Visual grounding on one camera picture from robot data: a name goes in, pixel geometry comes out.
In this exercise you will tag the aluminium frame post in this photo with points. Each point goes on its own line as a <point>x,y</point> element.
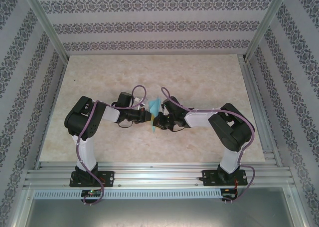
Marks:
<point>47,25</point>
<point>266,25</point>

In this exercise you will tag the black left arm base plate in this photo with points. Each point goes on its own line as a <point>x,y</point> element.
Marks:
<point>108,178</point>

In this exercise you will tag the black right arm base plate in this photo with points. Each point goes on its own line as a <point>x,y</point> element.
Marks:
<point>208,177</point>

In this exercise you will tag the grooved aluminium rail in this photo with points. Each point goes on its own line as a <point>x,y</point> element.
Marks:
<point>261,112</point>

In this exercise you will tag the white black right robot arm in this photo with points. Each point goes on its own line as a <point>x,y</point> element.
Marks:
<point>199,118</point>

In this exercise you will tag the small circuit board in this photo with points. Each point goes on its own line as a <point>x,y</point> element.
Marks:
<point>228,194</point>
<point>91,192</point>

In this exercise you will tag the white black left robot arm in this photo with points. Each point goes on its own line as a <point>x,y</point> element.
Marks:
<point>86,152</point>

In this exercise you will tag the grey metal sheet panel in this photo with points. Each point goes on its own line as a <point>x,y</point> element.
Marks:
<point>159,214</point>

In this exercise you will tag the wide aluminium rail beam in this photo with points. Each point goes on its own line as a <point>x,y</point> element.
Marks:
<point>159,174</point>

